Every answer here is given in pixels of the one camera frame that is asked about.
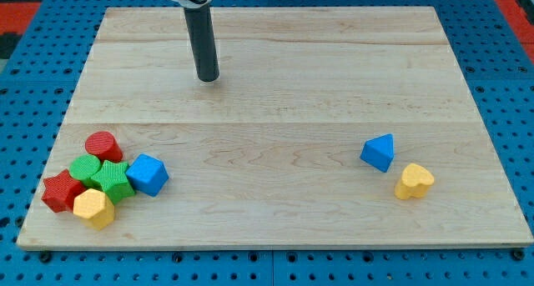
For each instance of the green star block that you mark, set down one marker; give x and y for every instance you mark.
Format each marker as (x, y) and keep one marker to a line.
(113, 181)

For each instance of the red star block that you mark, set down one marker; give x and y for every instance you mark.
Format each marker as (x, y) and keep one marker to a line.
(60, 191)

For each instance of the light wooden board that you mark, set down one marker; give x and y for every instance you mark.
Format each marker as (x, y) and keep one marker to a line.
(267, 156)

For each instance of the blue triangle block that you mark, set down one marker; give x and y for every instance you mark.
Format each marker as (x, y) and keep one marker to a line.
(379, 152)

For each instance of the blue cube block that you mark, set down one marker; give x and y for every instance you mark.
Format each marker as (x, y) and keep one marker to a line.
(147, 175)

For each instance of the yellow heart block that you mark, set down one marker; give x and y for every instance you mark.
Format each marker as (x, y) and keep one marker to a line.
(414, 182)

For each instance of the red cylinder block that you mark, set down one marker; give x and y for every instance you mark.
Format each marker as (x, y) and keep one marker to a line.
(104, 146)

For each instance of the yellow hexagon block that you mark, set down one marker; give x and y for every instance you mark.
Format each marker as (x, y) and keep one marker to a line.
(94, 209)

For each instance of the green cylinder block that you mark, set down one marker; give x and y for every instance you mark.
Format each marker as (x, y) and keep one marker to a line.
(83, 168)

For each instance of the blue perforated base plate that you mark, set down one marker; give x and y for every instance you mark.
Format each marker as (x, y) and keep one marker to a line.
(41, 75)

